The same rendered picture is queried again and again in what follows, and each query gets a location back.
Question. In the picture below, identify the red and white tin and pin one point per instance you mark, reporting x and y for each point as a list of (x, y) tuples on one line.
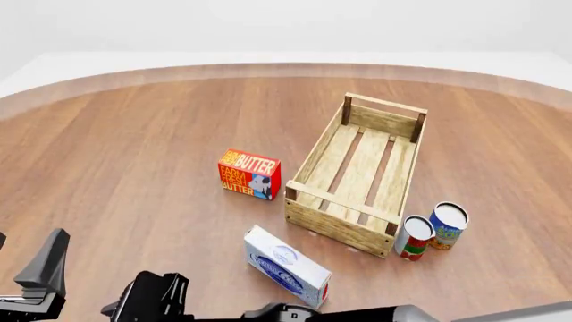
[(413, 243)]

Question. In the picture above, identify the red butter box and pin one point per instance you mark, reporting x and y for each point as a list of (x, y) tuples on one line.
[(250, 176)]

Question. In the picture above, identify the blue soup tin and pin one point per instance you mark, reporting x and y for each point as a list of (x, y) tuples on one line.
[(448, 231)]

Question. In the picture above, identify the wooden slat tray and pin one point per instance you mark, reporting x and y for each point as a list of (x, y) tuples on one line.
[(353, 174)]

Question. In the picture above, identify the grey and black right arm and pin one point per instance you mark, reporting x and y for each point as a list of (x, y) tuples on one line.
[(357, 314)]

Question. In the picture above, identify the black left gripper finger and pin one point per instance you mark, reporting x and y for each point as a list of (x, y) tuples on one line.
[(47, 261), (2, 241)]

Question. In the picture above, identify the white and blue box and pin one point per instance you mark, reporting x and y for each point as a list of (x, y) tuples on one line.
[(286, 268)]

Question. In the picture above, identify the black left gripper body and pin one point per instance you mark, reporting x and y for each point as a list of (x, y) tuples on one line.
[(27, 307)]

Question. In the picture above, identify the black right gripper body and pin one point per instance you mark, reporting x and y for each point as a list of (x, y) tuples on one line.
[(149, 296)]

